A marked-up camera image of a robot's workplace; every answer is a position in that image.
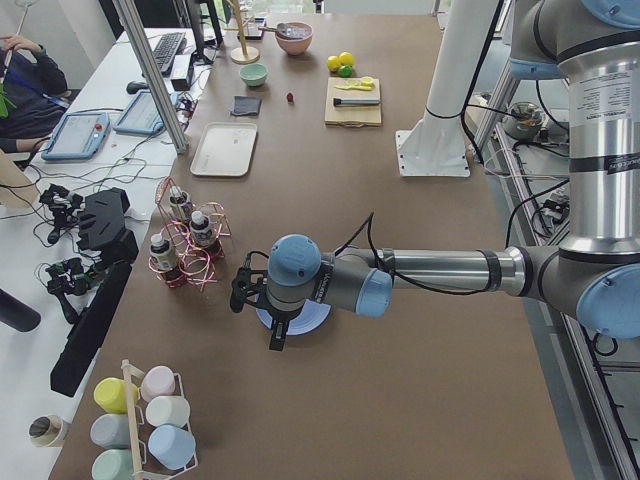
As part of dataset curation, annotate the grey cup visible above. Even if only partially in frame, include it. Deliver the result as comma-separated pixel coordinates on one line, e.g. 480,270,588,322
90,413,130,449

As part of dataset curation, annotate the green bowl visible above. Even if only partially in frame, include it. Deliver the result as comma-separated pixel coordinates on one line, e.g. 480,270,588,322
239,63,268,87

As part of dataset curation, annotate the blue teach pendant left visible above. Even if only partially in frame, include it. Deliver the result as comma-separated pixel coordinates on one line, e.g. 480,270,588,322
41,112,110,161

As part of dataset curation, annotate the steel muddler black tip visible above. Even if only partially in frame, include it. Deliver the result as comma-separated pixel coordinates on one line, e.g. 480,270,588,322
332,97,381,107

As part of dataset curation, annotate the yellow plastic knife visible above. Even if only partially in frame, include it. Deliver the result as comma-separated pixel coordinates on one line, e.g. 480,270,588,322
334,83,374,91

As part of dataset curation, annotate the yellow lemon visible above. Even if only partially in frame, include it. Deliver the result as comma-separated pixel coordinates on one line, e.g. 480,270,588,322
338,51,355,67
326,55,342,72

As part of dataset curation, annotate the cream rabbit tray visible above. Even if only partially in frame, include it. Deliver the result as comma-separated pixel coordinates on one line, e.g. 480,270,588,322
190,122,258,177

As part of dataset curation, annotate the black computer mouse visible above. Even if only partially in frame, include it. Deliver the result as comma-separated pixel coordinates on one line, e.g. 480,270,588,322
126,81,148,95

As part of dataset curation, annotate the wooden stand with base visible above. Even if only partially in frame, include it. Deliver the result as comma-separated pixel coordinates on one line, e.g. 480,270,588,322
226,0,260,65

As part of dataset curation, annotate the green lime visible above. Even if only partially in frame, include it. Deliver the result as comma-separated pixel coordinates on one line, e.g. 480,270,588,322
338,65,353,78

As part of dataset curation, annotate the aluminium frame post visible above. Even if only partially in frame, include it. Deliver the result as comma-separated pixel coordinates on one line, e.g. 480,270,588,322
113,0,188,154

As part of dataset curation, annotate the black keyboard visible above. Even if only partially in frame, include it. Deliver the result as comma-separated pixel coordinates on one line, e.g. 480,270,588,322
152,32,186,76

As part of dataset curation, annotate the blue round plate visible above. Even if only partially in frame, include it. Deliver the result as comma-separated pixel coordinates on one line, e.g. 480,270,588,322
283,300,331,336

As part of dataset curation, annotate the tea bottle front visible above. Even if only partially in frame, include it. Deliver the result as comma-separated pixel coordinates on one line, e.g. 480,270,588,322
189,210,222,257

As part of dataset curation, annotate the blue teach pendant right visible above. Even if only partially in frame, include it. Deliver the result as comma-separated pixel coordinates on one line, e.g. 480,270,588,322
113,90,164,136

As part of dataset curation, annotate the white cup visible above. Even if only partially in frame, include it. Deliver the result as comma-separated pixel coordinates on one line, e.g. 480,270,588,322
145,396,191,428

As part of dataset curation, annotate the copper wire bottle rack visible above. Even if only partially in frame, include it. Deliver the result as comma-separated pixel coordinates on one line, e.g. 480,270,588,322
148,176,231,290

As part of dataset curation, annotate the light blue cup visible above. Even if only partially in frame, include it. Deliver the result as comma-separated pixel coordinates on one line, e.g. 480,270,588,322
148,424,196,470

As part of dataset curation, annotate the grey folded cloth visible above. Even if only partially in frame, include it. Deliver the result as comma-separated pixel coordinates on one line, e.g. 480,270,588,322
230,96,262,116

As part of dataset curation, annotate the tea bottle right back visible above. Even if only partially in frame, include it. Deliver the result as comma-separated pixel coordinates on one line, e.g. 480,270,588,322
149,233,185,288

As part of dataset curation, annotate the tape roll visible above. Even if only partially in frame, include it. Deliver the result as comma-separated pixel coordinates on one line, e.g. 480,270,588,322
28,414,70,447

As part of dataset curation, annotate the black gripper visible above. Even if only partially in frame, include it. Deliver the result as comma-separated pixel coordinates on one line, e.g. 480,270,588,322
229,251,300,351

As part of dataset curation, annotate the blue teach pendant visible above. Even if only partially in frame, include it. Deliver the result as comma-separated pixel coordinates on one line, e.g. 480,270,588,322
41,112,110,161
113,90,164,136

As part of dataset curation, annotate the lemon half lower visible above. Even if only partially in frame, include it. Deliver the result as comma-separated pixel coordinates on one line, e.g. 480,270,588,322
360,76,375,87

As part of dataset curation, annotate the white cup rack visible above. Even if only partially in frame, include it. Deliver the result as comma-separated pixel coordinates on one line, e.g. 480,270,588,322
121,359,199,479

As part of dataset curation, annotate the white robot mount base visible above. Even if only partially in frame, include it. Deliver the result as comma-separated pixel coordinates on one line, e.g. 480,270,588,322
396,0,503,177

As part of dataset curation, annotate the yellow cup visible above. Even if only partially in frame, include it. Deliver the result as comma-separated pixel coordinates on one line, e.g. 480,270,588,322
93,377,127,414

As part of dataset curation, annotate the yellow lemon upper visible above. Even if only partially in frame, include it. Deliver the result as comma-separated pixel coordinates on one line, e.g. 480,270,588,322
338,51,355,67

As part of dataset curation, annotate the seated person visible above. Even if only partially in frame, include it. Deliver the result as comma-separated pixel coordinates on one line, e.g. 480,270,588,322
1,34,68,153

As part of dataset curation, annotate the yellow lemon lower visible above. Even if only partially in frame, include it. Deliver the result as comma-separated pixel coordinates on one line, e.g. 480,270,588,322
326,55,342,72

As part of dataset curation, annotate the pink cup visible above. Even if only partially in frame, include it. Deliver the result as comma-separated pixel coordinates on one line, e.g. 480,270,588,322
140,365,176,402

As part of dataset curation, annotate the wooden cutting board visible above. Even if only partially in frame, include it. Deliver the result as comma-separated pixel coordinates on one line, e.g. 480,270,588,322
324,76,382,127

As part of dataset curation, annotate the pink bowl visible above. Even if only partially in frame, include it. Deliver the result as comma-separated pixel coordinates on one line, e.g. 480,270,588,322
275,22,313,56

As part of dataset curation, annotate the mint green cup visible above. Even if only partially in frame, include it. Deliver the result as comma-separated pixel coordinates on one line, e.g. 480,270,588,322
91,449,134,480

